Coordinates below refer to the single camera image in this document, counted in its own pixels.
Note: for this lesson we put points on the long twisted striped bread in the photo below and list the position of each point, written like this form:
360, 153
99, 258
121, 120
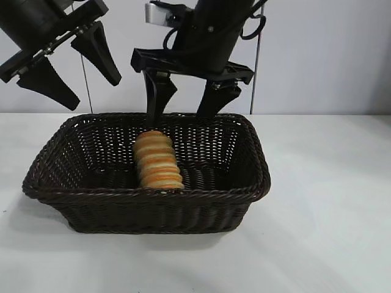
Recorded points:
159, 161

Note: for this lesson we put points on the dark brown woven basket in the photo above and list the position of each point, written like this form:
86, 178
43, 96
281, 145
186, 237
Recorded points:
152, 207

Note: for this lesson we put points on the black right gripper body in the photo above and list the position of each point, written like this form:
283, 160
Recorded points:
210, 39

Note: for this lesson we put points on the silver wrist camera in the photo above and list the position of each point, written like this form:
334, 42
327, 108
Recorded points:
155, 13
68, 2

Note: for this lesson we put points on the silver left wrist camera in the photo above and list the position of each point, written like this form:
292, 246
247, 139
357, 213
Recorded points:
68, 2

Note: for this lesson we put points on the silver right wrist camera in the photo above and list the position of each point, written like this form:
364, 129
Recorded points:
155, 13

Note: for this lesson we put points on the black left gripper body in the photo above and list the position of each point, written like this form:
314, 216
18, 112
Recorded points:
33, 21

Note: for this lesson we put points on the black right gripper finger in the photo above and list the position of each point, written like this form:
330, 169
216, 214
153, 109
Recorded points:
218, 97
163, 91

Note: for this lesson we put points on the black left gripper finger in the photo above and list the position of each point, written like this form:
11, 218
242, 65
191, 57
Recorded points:
49, 82
97, 52

